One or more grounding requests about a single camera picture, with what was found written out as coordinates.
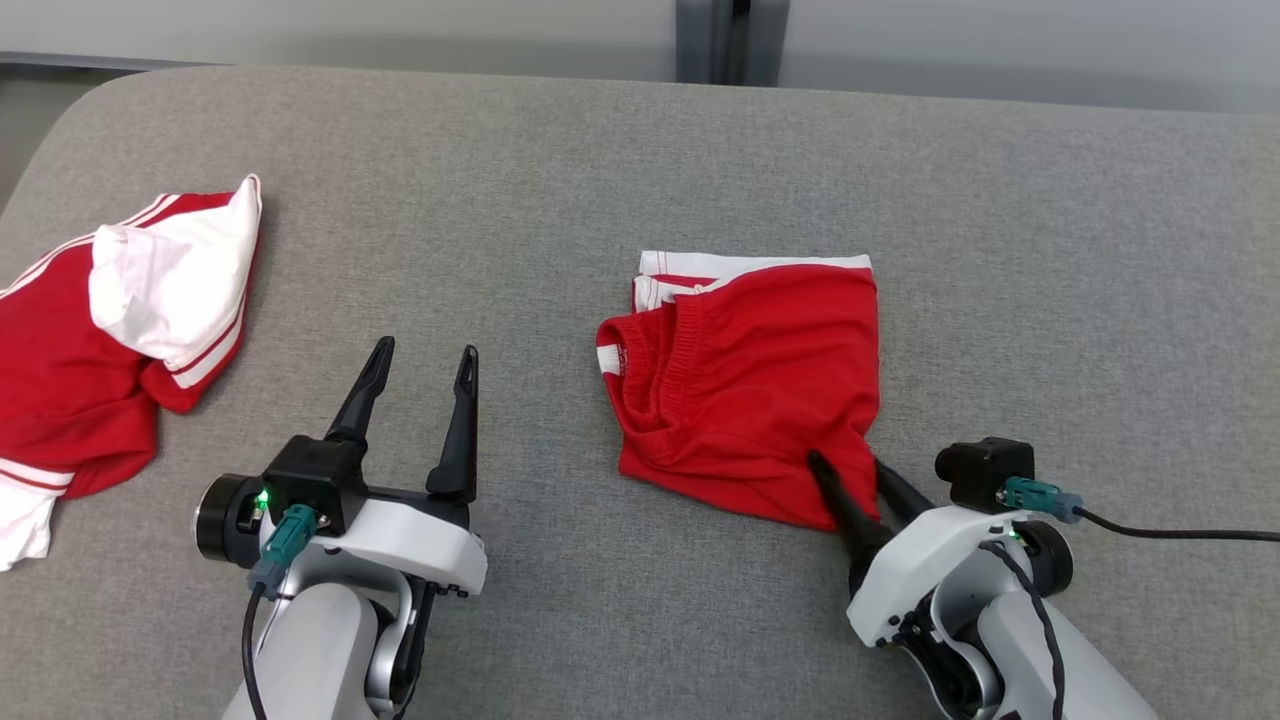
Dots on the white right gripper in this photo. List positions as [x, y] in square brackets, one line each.
[930, 555]

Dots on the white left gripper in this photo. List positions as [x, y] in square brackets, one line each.
[420, 545]

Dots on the red shorts with white stripes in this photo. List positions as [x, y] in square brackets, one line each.
[760, 380]

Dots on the red and white basketball jersey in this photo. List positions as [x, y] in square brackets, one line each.
[60, 370]

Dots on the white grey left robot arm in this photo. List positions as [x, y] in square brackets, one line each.
[320, 650]

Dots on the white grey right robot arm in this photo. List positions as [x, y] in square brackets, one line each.
[1100, 670]

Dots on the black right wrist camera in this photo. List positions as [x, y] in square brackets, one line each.
[980, 470]

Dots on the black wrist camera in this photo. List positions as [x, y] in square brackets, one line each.
[310, 475]
[980, 470]

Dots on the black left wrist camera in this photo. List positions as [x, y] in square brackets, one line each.
[310, 475]

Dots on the grey metal partition post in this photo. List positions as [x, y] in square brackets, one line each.
[705, 40]
[768, 40]

